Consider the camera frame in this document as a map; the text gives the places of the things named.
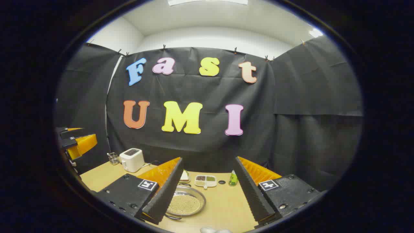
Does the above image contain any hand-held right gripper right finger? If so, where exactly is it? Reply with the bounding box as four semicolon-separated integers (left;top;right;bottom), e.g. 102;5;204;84
234;157;321;226

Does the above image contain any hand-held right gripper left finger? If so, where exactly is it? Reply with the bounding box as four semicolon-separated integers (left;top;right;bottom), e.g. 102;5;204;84
96;157;184;225

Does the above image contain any long ceiling light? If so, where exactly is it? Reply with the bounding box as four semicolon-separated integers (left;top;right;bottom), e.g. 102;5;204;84
168;0;248;6

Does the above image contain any stainless steel pot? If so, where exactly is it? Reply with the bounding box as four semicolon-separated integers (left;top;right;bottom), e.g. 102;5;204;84
164;183;207;221

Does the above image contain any white divided bean dish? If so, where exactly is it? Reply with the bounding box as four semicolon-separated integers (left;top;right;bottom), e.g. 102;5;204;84
194;175;217;189

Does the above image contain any pile of soybeans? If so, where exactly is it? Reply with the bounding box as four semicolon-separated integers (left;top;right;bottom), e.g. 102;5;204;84
168;194;202;215

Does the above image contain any white toaster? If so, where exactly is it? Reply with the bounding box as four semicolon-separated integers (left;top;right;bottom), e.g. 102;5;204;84
119;148;145;173

